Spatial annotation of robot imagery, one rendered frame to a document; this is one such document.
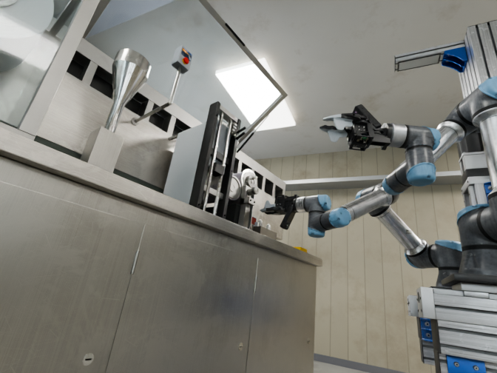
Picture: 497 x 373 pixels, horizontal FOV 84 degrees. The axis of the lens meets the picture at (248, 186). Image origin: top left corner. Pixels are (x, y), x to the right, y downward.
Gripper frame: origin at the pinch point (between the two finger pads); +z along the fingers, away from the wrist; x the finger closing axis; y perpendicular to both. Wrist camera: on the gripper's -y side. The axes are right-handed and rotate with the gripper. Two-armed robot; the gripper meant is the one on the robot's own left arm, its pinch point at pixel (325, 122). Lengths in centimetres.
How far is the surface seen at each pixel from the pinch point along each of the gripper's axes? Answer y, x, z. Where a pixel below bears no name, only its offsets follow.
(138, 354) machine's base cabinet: 71, 8, 42
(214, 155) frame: 0.2, 26.1, 38.5
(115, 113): -4, 12, 77
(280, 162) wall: -219, 341, -20
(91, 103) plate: -17, 24, 97
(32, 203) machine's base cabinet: 48, -19, 62
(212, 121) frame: -12.7, 20.6, 41.4
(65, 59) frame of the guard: 14, -25, 68
